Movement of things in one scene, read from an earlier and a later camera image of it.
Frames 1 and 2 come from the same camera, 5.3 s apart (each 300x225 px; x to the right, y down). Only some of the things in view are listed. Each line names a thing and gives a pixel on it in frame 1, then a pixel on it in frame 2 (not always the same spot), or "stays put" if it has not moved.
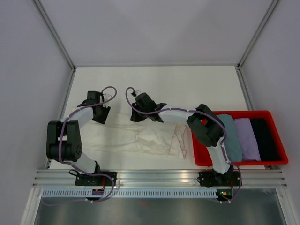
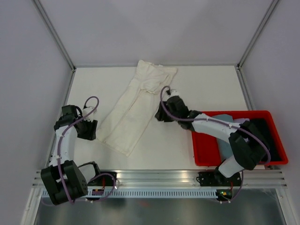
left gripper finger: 104,114 → 87,130
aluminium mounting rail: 160,178 stays put
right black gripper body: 143,109 → 169,109
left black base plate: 101,180 stays put
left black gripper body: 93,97 → 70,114
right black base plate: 211,179 stays put
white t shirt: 128,137 → 124,128
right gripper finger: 136,116 → 162,115
